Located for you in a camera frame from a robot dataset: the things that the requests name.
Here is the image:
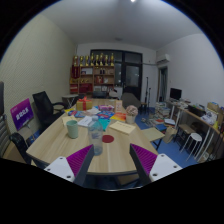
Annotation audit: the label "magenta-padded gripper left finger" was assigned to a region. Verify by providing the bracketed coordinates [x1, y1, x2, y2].
[44, 144, 95, 187]

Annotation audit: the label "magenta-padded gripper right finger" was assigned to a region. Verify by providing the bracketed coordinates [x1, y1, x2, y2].
[129, 143, 183, 186]

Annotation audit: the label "clear plastic water bottle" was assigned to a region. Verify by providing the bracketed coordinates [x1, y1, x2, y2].
[87, 115, 104, 157]

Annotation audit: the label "low square wooden table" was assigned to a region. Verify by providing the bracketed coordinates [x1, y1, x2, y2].
[141, 127, 166, 151]

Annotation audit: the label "pale green cup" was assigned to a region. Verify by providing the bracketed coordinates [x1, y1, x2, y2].
[65, 119, 80, 140]

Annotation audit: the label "white round stool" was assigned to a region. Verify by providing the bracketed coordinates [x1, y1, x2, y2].
[185, 132, 204, 162]

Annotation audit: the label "pale yellow booklet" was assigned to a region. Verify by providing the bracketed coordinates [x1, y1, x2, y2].
[61, 114, 78, 127]

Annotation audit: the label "white printed booklet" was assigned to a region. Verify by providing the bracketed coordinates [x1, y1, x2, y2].
[77, 115, 94, 128]

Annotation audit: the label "pile of books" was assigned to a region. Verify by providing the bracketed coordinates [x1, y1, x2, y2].
[153, 101, 172, 121]

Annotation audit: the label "blue rounded pamphlet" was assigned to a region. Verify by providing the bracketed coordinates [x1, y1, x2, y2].
[67, 110, 86, 119]

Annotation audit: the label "beige paper envelope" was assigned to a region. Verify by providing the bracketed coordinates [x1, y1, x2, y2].
[108, 120, 137, 136]

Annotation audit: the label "cluttered wooden side desk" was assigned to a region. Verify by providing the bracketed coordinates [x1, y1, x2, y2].
[166, 99, 224, 161]

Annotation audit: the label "flat round red coaster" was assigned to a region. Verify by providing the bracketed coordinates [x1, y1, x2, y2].
[101, 134, 115, 144]

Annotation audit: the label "pink flowers in white pot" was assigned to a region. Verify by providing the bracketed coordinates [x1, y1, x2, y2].
[125, 105, 139, 125]

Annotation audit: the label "black office chair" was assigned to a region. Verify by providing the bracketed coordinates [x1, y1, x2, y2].
[32, 90, 66, 129]

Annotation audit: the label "purple sign board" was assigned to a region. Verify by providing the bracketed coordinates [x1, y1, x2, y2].
[9, 98, 35, 132]

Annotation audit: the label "teal book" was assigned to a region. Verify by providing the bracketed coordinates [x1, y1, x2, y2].
[99, 117, 111, 132]

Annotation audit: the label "orange book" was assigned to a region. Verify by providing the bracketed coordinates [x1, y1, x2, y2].
[110, 112, 128, 123]

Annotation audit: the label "yellow gift box red ribbon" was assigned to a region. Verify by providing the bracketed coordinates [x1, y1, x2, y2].
[75, 96, 94, 112]

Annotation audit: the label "small round white table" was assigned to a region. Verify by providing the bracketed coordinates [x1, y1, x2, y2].
[61, 94, 80, 108]

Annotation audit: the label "blue red printed book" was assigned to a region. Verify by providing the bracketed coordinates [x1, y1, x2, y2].
[96, 110, 115, 120]

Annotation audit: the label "black computer monitor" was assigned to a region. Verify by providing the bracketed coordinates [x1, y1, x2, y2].
[169, 87, 183, 101]

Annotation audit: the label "grey padded chair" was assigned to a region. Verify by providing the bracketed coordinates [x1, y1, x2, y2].
[120, 92, 142, 110]

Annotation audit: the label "upright beige card stand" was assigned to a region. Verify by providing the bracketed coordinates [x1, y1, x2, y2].
[114, 99, 124, 114]

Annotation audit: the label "pink patterned box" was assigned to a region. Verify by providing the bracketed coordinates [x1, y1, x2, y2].
[97, 104, 115, 112]

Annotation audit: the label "wooden shelf unit with trophies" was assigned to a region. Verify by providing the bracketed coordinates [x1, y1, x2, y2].
[69, 53, 116, 95]

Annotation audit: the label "dark framed glass door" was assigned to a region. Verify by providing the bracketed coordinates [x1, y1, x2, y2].
[90, 49, 144, 101]

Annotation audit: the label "white wall air conditioner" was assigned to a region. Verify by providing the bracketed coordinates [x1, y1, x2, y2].
[155, 53, 171, 65]

